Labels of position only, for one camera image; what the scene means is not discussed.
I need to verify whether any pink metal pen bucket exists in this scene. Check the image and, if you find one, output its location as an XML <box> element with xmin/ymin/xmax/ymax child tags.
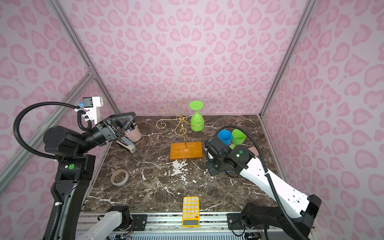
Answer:
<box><xmin>125</xmin><ymin>123</ymin><xmax>142</xmax><ymax>143</ymax></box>

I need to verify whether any tape roll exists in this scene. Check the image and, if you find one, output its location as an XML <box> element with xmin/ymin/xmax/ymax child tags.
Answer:
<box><xmin>111</xmin><ymin>169</ymin><xmax>129</xmax><ymax>187</ymax></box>

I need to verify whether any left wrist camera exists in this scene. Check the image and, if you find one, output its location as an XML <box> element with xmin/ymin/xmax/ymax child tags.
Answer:
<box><xmin>79</xmin><ymin>97</ymin><xmax>104</xmax><ymax>125</ymax></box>

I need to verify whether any yellow calculator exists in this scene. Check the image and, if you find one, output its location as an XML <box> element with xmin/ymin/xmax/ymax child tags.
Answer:
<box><xmin>182</xmin><ymin>196</ymin><xmax>200</xmax><ymax>228</ymax></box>

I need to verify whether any gold wire glass rack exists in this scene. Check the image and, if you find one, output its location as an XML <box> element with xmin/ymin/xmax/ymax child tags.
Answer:
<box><xmin>156</xmin><ymin>100</ymin><xmax>194</xmax><ymax>144</ymax></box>

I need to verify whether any cream and blue stapler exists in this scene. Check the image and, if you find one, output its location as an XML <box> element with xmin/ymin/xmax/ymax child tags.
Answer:
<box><xmin>116</xmin><ymin>137</ymin><xmax>137</xmax><ymax>153</ymax></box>

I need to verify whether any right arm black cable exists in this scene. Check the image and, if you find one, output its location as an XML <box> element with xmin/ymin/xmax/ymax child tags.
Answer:
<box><xmin>211</xmin><ymin>125</ymin><xmax>310</xmax><ymax>240</ymax></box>

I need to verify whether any blue wine glass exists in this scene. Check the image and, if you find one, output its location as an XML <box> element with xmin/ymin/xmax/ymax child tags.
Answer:
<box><xmin>218</xmin><ymin>130</ymin><xmax>232</xmax><ymax>145</ymax></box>

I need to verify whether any orange wooden rack base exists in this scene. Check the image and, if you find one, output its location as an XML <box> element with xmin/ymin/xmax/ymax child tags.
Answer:
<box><xmin>170</xmin><ymin>142</ymin><xmax>203</xmax><ymax>161</ymax></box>

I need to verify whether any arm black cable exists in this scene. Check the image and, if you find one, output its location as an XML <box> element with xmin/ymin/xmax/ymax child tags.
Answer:
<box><xmin>12</xmin><ymin>101</ymin><xmax>92</xmax><ymax>160</ymax></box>
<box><xmin>211</xmin><ymin>125</ymin><xmax>310</xmax><ymax>240</ymax></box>

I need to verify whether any aluminium front rail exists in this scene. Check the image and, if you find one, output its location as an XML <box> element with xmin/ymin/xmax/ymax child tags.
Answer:
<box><xmin>55</xmin><ymin>211</ymin><xmax>319</xmax><ymax>240</ymax></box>

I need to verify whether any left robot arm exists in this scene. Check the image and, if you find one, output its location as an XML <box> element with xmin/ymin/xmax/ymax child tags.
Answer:
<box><xmin>43</xmin><ymin>112</ymin><xmax>136</xmax><ymax>240</ymax></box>

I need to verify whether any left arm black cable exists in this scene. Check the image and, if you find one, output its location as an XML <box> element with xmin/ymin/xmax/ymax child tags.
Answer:
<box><xmin>12</xmin><ymin>101</ymin><xmax>92</xmax><ymax>160</ymax></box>

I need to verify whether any pink case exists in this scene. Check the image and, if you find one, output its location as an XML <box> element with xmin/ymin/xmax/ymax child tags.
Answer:
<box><xmin>248</xmin><ymin>147</ymin><xmax>259</xmax><ymax>157</ymax></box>

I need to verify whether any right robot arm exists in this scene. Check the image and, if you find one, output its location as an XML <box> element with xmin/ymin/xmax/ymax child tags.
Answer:
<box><xmin>204</xmin><ymin>137</ymin><xmax>322</xmax><ymax>240</ymax></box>

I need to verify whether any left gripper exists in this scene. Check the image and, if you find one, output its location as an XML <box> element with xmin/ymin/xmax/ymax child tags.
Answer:
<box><xmin>78</xmin><ymin>112</ymin><xmax>135</xmax><ymax>158</ymax></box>

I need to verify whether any green wine glass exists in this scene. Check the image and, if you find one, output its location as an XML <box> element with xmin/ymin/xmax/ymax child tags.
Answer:
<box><xmin>230</xmin><ymin>129</ymin><xmax>247</xmax><ymax>149</ymax></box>
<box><xmin>190</xmin><ymin>101</ymin><xmax>204</xmax><ymax>132</ymax></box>

